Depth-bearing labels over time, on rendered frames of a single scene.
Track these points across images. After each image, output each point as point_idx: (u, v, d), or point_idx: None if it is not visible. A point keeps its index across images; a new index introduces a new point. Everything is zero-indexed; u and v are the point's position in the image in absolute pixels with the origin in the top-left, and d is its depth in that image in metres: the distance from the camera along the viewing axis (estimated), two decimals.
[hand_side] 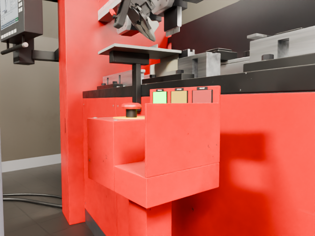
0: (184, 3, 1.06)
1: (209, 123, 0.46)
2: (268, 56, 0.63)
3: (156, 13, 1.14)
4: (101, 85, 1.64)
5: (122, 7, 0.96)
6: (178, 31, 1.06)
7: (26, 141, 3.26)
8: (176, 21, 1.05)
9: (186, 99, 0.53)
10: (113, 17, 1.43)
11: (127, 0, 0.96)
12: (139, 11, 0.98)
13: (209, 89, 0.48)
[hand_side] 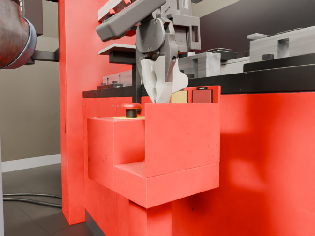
0: None
1: (209, 123, 0.46)
2: (268, 56, 0.63)
3: None
4: (101, 85, 1.64)
5: (138, 1, 0.40)
6: None
7: (26, 141, 3.26)
8: None
9: (186, 99, 0.53)
10: None
11: None
12: (167, 33, 0.41)
13: (209, 89, 0.48)
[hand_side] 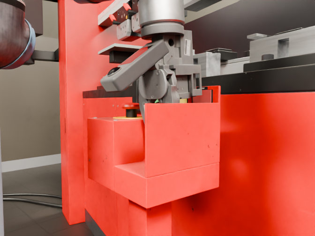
0: (184, 11, 1.06)
1: (209, 123, 0.46)
2: (268, 56, 0.63)
3: None
4: (101, 85, 1.64)
5: (141, 55, 0.41)
6: None
7: (26, 141, 3.26)
8: None
9: (186, 99, 0.53)
10: (113, 22, 1.43)
11: (158, 49, 0.42)
12: (170, 84, 0.43)
13: (209, 89, 0.48)
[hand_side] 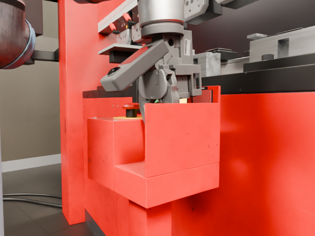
0: (184, 24, 1.07)
1: (209, 123, 0.46)
2: (268, 56, 0.63)
3: None
4: (101, 85, 1.64)
5: (141, 55, 0.41)
6: None
7: (26, 141, 3.26)
8: None
9: (186, 99, 0.53)
10: (113, 32, 1.43)
11: (158, 49, 0.42)
12: (170, 84, 0.43)
13: (209, 89, 0.48)
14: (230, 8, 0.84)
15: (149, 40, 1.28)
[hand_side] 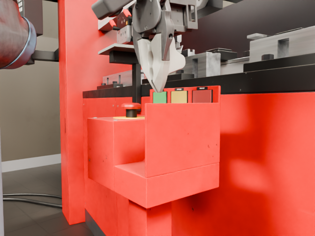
0: None
1: (209, 123, 0.46)
2: (268, 56, 0.63)
3: None
4: (101, 85, 1.64)
5: None
6: (178, 46, 1.06)
7: (26, 141, 3.26)
8: (176, 36, 1.05)
9: (186, 99, 0.53)
10: (113, 28, 1.43)
11: None
12: (164, 11, 0.41)
13: (209, 89, 0.48)
14: (230, 2, 0.84)
15: (149, 36, 1.28)
